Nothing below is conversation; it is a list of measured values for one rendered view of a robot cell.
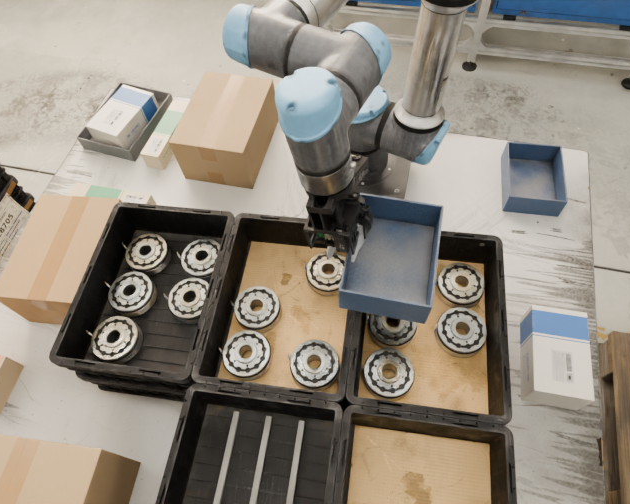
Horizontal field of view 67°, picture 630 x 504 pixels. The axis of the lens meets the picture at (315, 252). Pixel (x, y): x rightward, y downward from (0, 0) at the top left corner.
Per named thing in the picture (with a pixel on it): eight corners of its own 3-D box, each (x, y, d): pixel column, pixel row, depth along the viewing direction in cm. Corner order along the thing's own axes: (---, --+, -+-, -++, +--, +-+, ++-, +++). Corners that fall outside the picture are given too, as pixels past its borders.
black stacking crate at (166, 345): (135, 228, 126) (117, 203, 116) (244, 239, 122) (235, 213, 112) (75, 378, 106) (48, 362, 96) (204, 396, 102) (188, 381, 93)
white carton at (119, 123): (133, 105, 165) (123, 84, 157) (162, 114, 162) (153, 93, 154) (98, 145, 156) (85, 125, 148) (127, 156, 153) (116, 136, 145)
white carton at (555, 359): (519, 319, 118) (531, 304, 111) (571, 327, 117) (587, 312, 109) (520, 400, 109) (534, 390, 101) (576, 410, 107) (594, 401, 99)
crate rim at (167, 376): (119, 206, 117) (115, 200, 115) (237, 217, 114) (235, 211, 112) (51, 365, 98) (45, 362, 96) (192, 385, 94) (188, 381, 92)
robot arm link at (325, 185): (303, 132, 65) (361, 136, 63) (310, 156, 69) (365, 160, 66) (286, 174, 62) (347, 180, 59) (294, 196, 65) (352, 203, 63)
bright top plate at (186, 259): (185, 240, 117) (184, 238, 117) (225, 239, 117) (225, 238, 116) (178, 276, 112) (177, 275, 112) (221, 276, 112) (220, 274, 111)
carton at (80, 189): (76, 210, 144) (66, 198, 138) (86, 194, 147) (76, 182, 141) (150, 223, 140) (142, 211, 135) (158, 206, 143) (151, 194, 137)
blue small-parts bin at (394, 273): (358, 214, 93) (360, 192, 87) (436, 226, 91) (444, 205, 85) (338, 307, 83) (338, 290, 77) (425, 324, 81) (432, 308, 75)
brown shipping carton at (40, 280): (71, 226, 141) (41, 193, 127) (142, 231, 138) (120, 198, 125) (29, 322, 126) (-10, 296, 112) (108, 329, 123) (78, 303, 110)
